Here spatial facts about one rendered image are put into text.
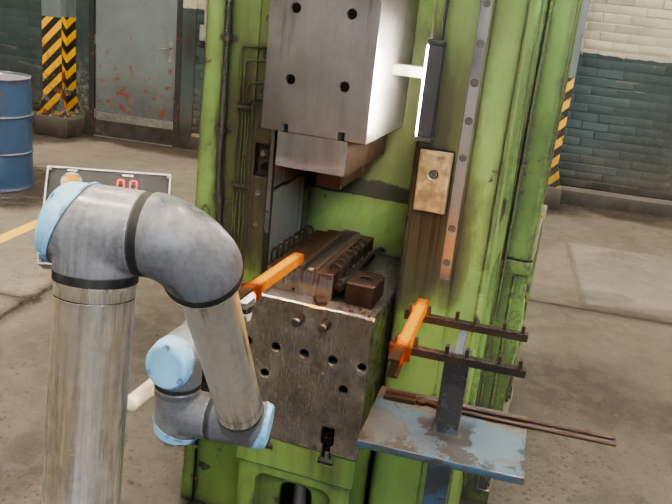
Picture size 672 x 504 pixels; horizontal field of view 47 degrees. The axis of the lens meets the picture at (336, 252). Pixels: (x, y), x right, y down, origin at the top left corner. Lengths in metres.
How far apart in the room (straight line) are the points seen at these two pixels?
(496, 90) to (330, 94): 0.43
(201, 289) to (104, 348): 0.16
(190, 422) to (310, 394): 0.76
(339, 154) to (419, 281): 0.45
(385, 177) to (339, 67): 0.61
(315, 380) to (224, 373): 0.95
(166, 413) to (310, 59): 1.00
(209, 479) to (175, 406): 1.29
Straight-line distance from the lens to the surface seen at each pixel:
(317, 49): 2.04
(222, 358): 1.23
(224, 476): 2.75
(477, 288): 2.20
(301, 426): 2.28
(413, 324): 1.87
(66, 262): 1.07
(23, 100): 6.60
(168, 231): 1.01
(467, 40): 2.09
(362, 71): 2.00
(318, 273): 2.14
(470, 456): 1.91
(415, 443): 1.92
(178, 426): 1.53
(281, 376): 2.23
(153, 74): 8.74
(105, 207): 1.04
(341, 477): 2.33
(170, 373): 1.47
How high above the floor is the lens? 1.71
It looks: 18 degrees down
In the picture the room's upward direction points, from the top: 6 degrees clockwise
